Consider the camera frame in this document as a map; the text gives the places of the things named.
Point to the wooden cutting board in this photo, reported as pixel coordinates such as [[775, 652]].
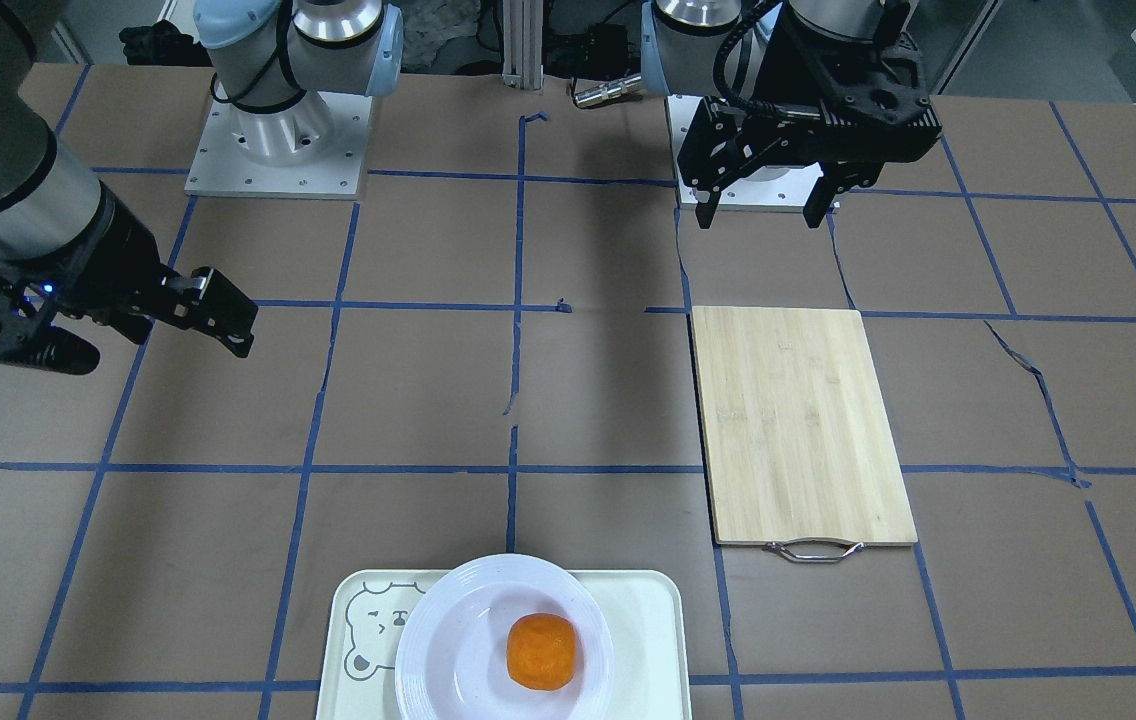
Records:
[[797, 443]]

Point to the aluminium frame post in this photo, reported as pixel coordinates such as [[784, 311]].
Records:
[[522, 33]]

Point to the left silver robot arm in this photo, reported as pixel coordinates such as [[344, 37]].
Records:
[[684, 51]]

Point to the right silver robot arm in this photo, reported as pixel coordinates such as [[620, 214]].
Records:
[[290, 107]]

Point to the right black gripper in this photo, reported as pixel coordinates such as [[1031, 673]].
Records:
[[120, 258]]

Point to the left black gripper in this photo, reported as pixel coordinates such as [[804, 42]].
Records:
[[796, 90]]

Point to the white round plate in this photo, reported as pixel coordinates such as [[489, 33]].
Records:
[[452, 659]]

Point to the cream bear tray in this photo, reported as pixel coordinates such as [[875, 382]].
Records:
[[370, 608]]

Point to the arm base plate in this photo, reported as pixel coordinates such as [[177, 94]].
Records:
[[315, 150], [782, 189]]

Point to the orange fruit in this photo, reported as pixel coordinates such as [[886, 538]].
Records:
[[542, 651]]

